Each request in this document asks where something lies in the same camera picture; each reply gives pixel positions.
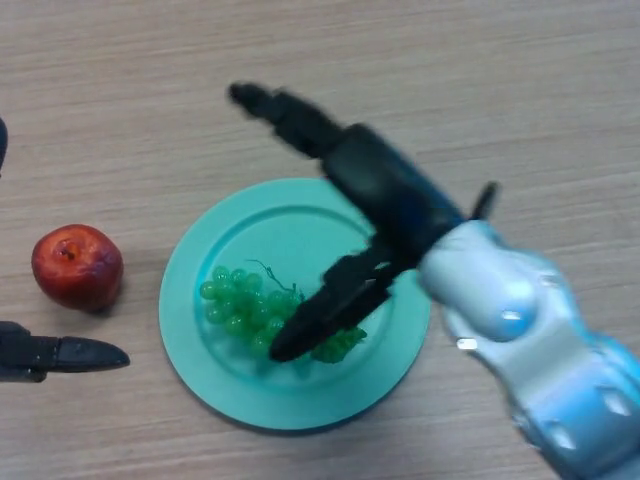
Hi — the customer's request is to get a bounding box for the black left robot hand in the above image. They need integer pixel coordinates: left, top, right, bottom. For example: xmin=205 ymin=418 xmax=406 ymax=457
xmin=0 ymin=117 xmax=131 ymax=384

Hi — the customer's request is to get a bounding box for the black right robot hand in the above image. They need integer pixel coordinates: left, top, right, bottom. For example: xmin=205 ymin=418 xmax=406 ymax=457
xmin=227 ymin=81 xmax=467 ymax=364

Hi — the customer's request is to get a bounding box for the green grapes bunch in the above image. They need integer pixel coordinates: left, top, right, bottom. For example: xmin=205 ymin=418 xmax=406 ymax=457
xmin=199 ymin=258 xmax=368 ymax=365

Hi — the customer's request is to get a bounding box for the round green plate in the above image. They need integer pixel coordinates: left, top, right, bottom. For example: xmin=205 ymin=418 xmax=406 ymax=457
xmin=158 ymin=177 xmax=432 ymax=432

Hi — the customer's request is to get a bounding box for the red apple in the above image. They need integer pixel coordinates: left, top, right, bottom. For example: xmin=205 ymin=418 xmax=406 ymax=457
xmin=31 ymin=224 xmax=125 ymax=312

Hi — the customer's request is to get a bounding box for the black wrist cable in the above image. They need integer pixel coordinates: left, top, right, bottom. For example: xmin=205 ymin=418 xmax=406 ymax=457
xmin=469 ymin=180 xmax=501 ymax=221

